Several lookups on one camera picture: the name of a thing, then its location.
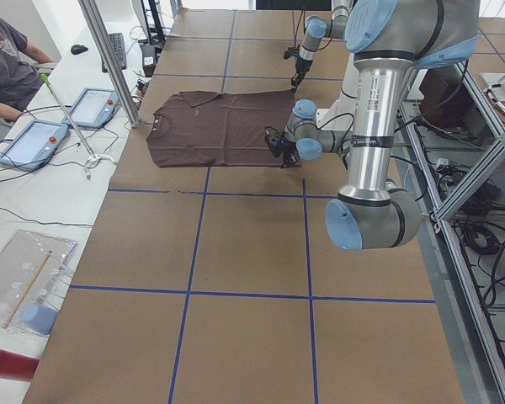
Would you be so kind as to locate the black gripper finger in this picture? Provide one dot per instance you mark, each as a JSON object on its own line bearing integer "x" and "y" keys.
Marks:
{"x": 295, "y": 81}
{"x": 290, "y": 162}

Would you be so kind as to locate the brown t-shirt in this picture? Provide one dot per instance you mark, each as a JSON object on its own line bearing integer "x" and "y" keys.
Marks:
{"x": 206, "y": 129}

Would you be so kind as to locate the black box white label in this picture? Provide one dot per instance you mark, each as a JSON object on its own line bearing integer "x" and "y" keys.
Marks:
{"x": 149, "y": 59}

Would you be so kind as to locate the black keyboard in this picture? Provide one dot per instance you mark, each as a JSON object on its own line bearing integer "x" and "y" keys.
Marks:
{"x": 117, "y": 43}

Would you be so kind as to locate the far blue teach pendant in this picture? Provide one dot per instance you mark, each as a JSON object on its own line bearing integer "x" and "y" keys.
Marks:
{"x": 94, "y": 107}

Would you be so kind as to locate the blue teach pendant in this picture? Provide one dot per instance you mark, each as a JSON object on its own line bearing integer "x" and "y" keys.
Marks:
{"x": 34, "y": 146}
{"x": 94, "y": 107}

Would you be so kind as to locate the black computer mouse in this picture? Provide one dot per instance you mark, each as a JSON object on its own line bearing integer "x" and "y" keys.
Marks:
{"x": 78, "y": 49}

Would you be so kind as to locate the silver rod green tip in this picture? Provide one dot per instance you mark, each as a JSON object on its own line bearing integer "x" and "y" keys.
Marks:
{"x": 93, "y": 158}

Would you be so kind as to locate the near blue teach pendant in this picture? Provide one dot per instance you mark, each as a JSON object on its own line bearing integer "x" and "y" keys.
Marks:
{"x": 34, "y": 146}

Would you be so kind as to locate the person in grey shirt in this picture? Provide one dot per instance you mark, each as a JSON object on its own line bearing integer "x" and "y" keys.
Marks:
{"x": 19, "y": 81}

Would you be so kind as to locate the light blue cup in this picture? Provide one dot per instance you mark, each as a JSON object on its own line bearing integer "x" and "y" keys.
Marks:
{"x": 39, "y": 318}

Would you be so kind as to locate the clear plastic bag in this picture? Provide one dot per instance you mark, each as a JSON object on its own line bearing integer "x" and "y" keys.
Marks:
{"x": 19, "y": 259}

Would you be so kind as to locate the wooden stick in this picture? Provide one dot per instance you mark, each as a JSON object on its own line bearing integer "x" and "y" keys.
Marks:
{"x": 26, "y": 290}

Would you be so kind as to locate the red cylinder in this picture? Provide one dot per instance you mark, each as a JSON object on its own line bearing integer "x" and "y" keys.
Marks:
{"x": 17, "y": 367}

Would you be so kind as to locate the white camera pedestal column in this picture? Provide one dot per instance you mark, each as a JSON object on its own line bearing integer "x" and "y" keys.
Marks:
{"x": 339, "y": 115}

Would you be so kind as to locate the aluminium frame post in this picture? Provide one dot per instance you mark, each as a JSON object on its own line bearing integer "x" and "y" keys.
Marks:
{"x": 100, "y": 36}

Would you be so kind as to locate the aluminium side frame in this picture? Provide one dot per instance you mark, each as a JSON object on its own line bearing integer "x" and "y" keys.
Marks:
{"x": 458, "y": 173}

